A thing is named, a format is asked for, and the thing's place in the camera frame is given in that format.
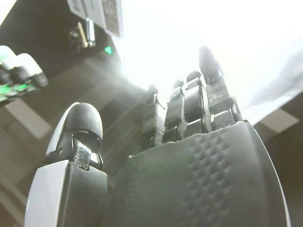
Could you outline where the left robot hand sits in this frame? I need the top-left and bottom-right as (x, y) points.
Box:
(24, 46), (292, 227)

